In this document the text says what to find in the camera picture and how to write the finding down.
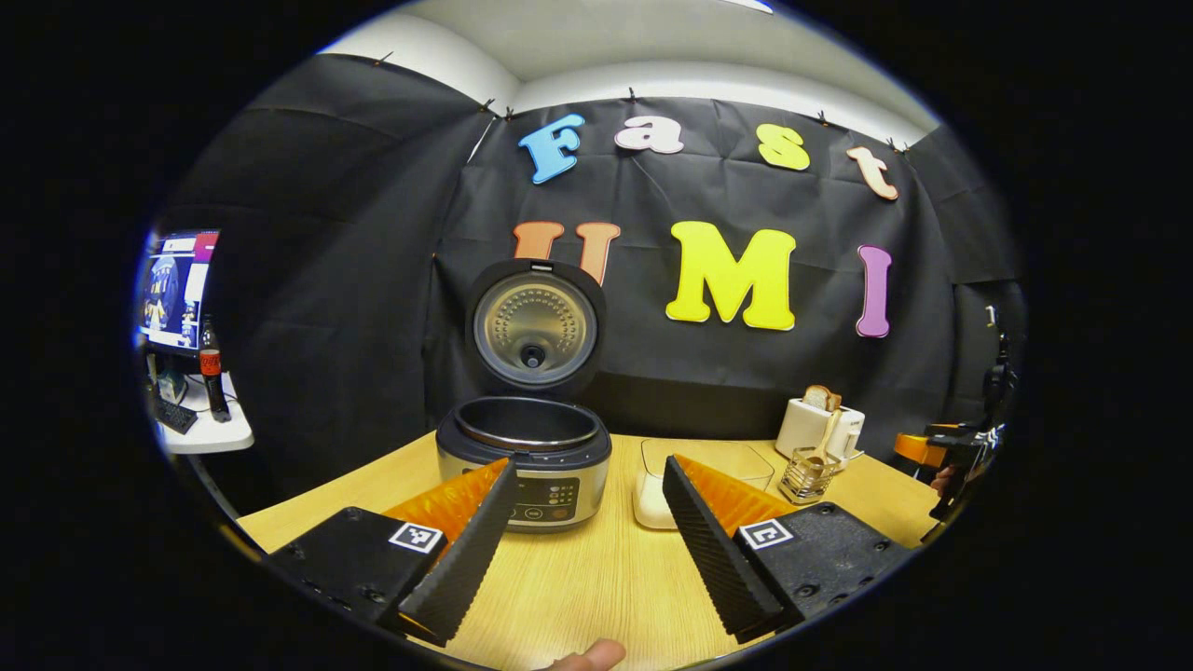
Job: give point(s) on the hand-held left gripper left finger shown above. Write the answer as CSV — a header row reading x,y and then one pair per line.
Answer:
x,y
471,568

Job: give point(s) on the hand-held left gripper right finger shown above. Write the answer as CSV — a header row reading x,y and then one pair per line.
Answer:
x,y
713,568

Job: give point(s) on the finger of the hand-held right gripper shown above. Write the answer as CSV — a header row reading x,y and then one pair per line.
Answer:
x,y
918,450

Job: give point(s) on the white rice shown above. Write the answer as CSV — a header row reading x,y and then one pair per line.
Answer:
x,y
648,503

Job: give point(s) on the wooden spoon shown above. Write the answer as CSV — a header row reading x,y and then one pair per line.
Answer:
x,y
825,433

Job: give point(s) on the grey black rice cooker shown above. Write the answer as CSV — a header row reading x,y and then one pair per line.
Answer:
x,y
569,466

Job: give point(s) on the clear plastic container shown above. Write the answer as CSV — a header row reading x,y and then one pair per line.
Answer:
x,y
736,461

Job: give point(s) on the pale bread slice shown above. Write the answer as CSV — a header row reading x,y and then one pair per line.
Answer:
x,y
818,398

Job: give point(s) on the white toaster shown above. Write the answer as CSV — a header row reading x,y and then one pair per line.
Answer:
x,y
802,424

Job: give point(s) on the white side table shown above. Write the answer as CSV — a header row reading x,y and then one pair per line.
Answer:
x,y
219,436

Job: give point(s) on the black backdrop cloth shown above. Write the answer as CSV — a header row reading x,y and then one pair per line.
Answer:
x,y
373,280

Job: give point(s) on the dark bottle with red label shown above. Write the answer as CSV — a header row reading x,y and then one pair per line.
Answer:
x,y
212,373

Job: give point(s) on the black keyboard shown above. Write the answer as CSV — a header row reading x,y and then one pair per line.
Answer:
x,y
175,416

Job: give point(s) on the computer monitor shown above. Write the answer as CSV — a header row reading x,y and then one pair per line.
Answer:
x,y
177,289

